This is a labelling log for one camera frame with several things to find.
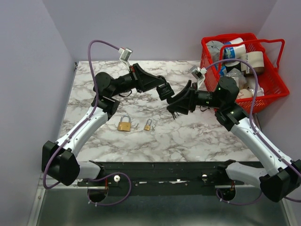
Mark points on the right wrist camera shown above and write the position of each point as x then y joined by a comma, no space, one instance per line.
199,74

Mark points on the clear plastic bag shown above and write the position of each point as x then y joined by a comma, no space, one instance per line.
238,76

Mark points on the white blue paper cup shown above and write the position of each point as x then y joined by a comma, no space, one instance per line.
234,52

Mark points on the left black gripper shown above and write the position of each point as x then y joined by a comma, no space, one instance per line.
145,81

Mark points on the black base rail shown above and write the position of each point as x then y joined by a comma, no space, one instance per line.
164,178

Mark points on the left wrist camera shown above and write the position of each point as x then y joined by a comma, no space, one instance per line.
125,54

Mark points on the beige tape roll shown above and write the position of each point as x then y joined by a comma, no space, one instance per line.
256,60

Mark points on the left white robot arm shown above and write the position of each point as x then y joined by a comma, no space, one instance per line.
59,158

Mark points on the small brass padlock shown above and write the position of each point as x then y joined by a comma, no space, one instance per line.
147,126

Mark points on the red plastic basket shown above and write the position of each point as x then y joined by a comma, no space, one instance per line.
271,82

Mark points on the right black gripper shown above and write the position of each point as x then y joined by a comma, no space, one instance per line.
186,100

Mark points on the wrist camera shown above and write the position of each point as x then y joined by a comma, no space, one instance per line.
125,54
199,74

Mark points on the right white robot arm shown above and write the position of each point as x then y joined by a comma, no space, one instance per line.
279,174

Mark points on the large brass padlock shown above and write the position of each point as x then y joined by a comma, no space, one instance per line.
124,123

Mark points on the black padlock with keys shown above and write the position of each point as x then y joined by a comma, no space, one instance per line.
164,90

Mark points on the beige lotion pump bottle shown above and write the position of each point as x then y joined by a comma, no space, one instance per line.
248,93

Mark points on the grey crumpled bag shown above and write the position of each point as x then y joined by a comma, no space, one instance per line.
214,48

